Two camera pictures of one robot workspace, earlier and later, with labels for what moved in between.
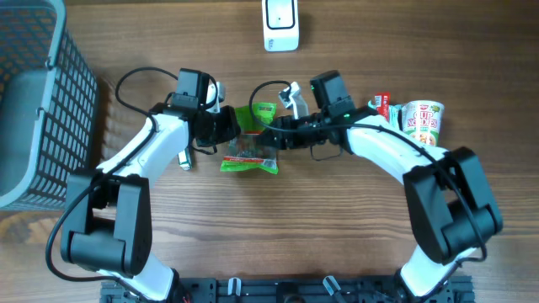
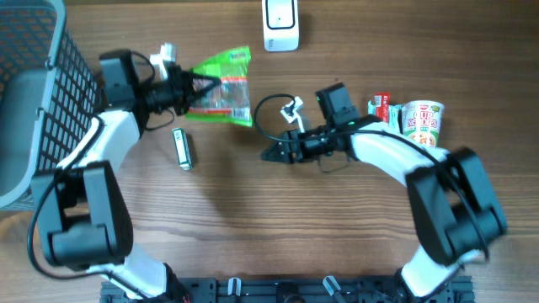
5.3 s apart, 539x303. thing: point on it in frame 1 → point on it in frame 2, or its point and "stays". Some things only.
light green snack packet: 393,113 stays
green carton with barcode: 184,158 stays
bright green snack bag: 248,150 → 226,101
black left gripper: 232,127 → 183,82
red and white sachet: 382,102 stays
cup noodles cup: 422,121 stays
